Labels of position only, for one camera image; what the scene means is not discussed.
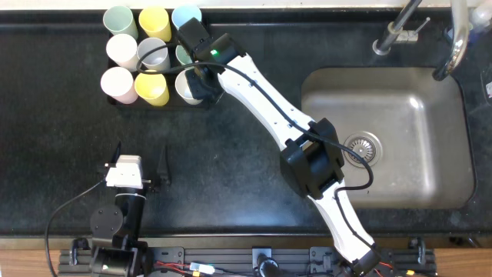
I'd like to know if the blue cup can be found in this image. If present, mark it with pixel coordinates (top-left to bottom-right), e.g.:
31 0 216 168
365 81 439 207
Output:
171 4 203 31

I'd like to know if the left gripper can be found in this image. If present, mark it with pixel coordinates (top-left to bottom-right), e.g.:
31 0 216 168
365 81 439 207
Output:
110 141 172 193

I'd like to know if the blue soap bottle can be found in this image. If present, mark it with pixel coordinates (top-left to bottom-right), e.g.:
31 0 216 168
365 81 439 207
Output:
467 2 492 43

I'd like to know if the pink cup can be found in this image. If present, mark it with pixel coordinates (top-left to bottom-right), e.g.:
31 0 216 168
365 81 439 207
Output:
99 65 139 105

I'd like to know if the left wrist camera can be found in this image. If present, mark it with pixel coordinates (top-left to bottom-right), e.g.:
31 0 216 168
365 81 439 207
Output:
105 155 144 189

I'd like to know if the steel tap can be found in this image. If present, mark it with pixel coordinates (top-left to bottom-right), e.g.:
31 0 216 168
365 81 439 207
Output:
371 0 473 82

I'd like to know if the green cup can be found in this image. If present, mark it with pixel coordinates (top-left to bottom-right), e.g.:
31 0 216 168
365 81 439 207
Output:
175 45 194 66
102 5 139 41

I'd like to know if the white cup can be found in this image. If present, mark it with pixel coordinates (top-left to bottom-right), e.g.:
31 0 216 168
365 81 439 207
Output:
105 33 142 73
175 68 204 105

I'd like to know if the black tray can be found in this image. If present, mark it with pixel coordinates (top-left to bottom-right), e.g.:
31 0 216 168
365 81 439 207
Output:
105 11 216 111

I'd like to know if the yellow cup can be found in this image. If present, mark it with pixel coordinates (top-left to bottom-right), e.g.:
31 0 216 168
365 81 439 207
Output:
133 68 171 106
138 5 173 42

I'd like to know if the grey cup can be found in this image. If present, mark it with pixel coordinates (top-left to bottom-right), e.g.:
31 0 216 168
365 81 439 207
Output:
136 37 171 74

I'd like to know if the steel sink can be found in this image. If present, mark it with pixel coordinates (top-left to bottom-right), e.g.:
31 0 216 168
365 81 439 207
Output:
301 65 477 211

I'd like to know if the mounting rail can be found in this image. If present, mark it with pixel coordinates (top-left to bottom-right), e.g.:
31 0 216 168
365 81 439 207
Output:
57 237 437 277

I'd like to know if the black cable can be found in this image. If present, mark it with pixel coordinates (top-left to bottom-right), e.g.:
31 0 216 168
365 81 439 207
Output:
135 42 374 201
44 175 111 277

